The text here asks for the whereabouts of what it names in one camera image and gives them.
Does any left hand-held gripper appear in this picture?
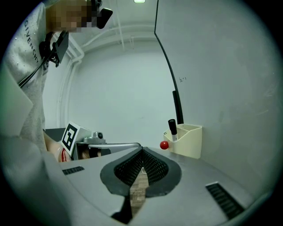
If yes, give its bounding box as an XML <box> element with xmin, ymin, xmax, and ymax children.
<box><xmin>61</xmin><ymin>122</ymin><xmax>142</xmax><ymax>162</ymax></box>

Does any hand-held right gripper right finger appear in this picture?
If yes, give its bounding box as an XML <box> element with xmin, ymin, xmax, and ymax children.
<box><xmin>132</xmin><ymin>147</ymin><xmax>264</xmax><ymax>226</ymax></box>

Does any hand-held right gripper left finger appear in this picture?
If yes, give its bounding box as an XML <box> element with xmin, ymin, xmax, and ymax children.
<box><xmin>47</xmin><ymin>147</ymin><xmax>144</xmax><ymax>226</ymax></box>

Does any black marker pen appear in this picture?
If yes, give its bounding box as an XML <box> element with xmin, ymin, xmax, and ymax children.
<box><xmin>168</xmin><ymin>119</ymin><xmax>178</xmax><ymax>142</ymax></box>

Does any person's left forearm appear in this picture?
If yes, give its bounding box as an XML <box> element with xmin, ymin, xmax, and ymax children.
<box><xmin>43</xmin><ymin>131</ymin><xmax>64</xmax><ymax>163</ymax></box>

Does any person's left hand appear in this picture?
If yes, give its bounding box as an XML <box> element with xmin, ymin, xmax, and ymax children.
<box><xmin>80</xmin><ymin>149</ymin><xmax>102</xmax><ymax>160</ymax></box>

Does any cream plastic pen holder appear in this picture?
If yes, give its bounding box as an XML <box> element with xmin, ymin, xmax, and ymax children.
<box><xmin>163</xmin><ymin>124</ymin><xmax>203</xmax><ymax>159</ymax></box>

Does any person in white shirt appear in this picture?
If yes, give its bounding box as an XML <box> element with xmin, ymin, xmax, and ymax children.
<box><xmin>4</xmin><ymin>2</ymin><xmax>49</xmax><ymax>153</ymax></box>

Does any black chest-mounted device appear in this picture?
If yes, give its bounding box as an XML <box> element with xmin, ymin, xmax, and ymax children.
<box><xmin>39</xmin><ymin>30</ymin><xmax>69</xmax><ymax>68</ymax></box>

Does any person's head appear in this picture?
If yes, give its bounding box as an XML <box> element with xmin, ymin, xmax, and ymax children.
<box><xmin>45</xmin><ymin>0</ymin><xmax>98</xmax><ymax>34</ymax></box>

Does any red wrist strap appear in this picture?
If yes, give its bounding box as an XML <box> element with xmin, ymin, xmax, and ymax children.
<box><xmin>59</xmin><ymin>147</ymin><xmax>72</xmax><ymax>162</ymax></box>

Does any black chest cable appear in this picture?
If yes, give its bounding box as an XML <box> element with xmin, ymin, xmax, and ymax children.
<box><xmin>18</xmin><ymin>50</ymin><xmax>56</xmax><ymax>88</ymax></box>

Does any black head-worn camera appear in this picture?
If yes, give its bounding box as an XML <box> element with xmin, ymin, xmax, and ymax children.
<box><xmin>91</xmin><ymin>0</ymin><xmax>114</xmax><ymax>30</ymax></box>

